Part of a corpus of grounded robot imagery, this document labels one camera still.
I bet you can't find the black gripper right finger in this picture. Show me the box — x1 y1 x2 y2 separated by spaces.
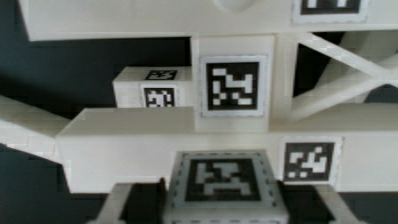
276 181 370 224

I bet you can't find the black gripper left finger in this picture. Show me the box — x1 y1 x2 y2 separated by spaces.
88 179 170 224

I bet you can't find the white chair leg block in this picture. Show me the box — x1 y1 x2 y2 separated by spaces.
164 150 290 224
113 66 194 108

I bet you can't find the white chair seat part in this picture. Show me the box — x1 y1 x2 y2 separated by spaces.
193 34 297 133

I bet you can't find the white chair back frame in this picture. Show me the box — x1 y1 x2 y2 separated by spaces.
20 0 398 193

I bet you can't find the white U-shaped fence frame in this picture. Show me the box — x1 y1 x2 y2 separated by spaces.
0 95 70 162

